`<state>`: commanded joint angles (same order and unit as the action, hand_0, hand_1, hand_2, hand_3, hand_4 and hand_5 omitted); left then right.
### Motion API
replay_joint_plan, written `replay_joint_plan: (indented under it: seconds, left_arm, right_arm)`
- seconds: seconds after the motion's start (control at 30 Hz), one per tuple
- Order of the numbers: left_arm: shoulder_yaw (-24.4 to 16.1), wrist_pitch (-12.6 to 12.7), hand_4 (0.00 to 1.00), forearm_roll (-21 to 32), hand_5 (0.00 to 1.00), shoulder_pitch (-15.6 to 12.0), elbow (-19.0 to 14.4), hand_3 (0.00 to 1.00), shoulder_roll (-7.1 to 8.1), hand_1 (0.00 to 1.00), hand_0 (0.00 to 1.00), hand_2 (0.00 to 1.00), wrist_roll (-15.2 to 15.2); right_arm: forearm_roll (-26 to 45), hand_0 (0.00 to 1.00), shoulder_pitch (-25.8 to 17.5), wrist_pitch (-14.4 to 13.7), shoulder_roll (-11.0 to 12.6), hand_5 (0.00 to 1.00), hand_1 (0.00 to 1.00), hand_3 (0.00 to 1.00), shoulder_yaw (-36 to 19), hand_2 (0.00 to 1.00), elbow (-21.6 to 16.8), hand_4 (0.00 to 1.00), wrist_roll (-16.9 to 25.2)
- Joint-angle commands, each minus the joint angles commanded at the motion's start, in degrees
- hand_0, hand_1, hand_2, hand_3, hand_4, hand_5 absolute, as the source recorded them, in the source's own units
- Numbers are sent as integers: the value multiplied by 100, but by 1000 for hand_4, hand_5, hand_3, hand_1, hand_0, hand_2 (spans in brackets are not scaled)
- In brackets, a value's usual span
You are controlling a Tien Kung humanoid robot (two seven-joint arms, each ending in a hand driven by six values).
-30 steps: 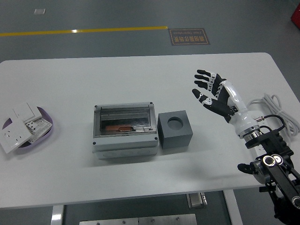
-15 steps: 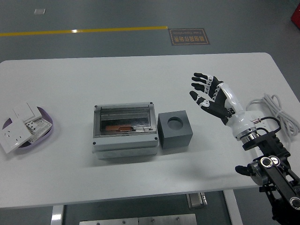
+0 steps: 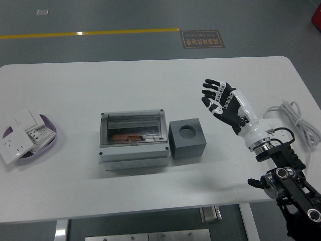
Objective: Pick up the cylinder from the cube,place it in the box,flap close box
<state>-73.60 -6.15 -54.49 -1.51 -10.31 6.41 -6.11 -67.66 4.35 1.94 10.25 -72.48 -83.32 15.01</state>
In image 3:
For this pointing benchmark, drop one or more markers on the purple plastic tray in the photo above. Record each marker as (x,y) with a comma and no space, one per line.
(47,148)

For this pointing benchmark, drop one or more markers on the metal base plate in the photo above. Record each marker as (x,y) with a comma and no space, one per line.
(163,236)

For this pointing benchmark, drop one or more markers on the white wall socket panel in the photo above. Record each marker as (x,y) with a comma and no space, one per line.
(12,148)

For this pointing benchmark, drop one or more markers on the orange cylinder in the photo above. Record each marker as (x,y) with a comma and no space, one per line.
(120,136)

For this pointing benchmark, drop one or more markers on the grey cube with round hole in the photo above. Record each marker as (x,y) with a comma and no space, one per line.
(188,150)

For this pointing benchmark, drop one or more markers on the white wall switch panel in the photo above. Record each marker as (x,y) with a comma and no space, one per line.
(25,120)

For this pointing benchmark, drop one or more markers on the grey electrical enclosure box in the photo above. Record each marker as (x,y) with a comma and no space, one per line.
(135,158)

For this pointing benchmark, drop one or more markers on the white perforated socket module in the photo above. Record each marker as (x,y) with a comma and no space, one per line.
(41,133)

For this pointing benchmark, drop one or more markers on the transparent hinged box lid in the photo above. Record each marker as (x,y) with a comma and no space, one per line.
(133,125)

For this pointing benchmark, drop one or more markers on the small metal floor plate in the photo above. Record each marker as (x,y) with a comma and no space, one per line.
(42,12)

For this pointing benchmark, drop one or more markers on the red object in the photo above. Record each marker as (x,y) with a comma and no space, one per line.
(317,16)

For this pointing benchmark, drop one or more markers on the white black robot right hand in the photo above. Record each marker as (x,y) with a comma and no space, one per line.
(233,110)

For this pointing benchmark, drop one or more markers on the white table leg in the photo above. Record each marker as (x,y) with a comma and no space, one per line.
(61,231)
(248,223)

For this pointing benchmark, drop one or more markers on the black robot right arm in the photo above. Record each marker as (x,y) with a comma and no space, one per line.
(288,175)

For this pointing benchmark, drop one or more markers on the metal table bracket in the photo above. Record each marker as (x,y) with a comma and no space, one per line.
(210,214)

